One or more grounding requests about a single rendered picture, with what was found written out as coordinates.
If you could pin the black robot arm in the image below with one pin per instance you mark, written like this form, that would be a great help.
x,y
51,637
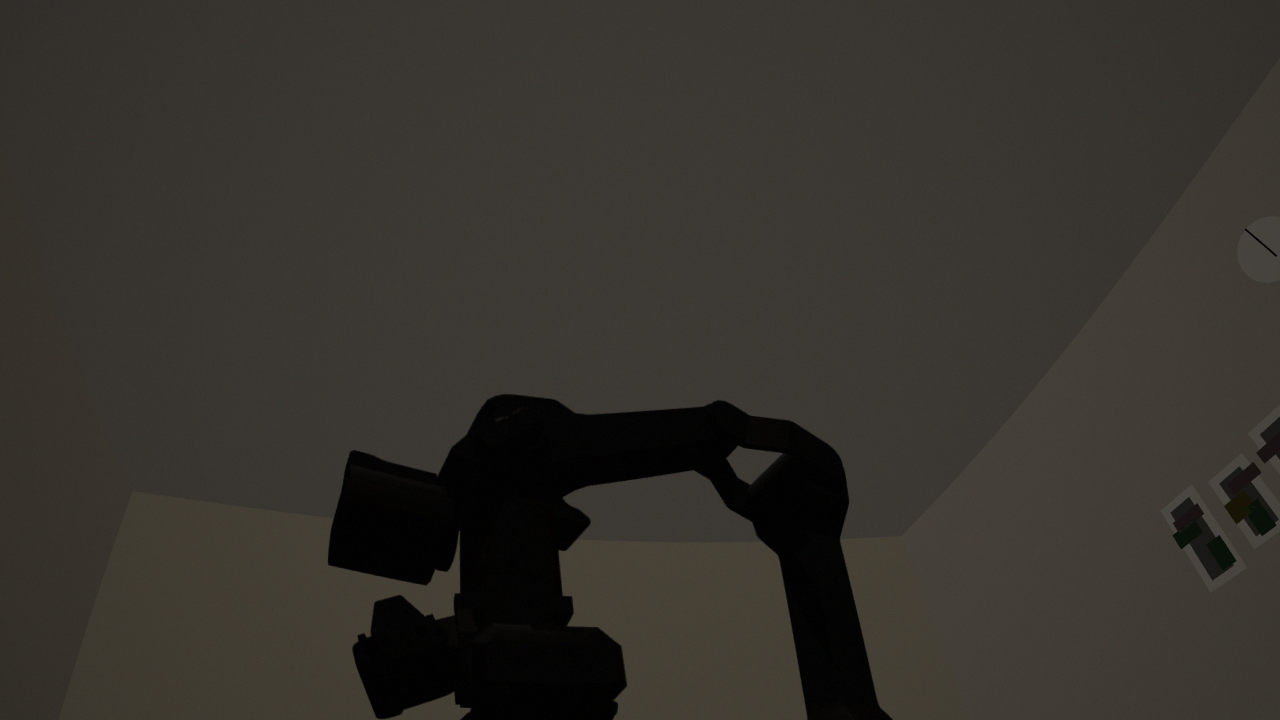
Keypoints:
x,y
502,487

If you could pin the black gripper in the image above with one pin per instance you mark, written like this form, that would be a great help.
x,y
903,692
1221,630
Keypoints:
x,y
527,664

